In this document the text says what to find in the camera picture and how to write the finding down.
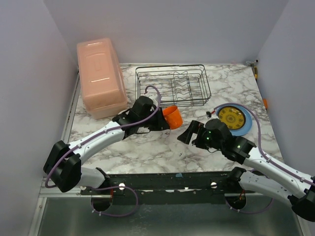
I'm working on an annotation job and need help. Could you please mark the orange mug black handle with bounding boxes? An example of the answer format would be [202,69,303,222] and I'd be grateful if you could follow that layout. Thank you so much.
[162,106,183,130]

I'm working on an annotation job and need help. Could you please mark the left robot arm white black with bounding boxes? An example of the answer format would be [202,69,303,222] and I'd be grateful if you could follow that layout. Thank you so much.
[43,96,170,193]

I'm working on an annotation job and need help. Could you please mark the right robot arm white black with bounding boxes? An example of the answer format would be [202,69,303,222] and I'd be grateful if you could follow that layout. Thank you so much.
[177,118,315,222]

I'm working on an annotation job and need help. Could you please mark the yellow patterned plate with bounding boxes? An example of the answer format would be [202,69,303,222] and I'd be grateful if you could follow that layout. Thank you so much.
[218,106,246,130]

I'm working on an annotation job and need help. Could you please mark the blue plate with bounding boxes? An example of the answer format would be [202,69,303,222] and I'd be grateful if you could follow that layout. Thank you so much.
[215,105,252,136]

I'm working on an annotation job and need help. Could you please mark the pink plastic storage box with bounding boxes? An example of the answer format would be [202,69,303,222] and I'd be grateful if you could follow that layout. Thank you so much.
[77,38,128,119]

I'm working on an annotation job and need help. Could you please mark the yellow tool at corner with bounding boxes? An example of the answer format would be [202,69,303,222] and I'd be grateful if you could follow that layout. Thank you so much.
[253,66,258,80]

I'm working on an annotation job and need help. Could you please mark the black wire dish rack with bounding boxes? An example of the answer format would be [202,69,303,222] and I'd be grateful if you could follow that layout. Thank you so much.
[135,64,212,107]

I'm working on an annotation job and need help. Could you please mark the orange clamp on wall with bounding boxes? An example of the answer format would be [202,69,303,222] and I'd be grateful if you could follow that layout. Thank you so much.
[263,99,268,110]

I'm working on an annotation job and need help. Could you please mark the black mounting rail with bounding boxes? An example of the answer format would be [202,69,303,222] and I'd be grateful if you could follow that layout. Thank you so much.
[80,167,245,206]

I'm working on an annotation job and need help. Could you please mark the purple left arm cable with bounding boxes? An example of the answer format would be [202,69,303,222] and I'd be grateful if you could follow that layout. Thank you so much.
[44,85,162,189]

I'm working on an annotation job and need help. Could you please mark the aluminium frame rail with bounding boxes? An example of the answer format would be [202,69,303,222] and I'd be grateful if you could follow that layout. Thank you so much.
[39,182,81,198]

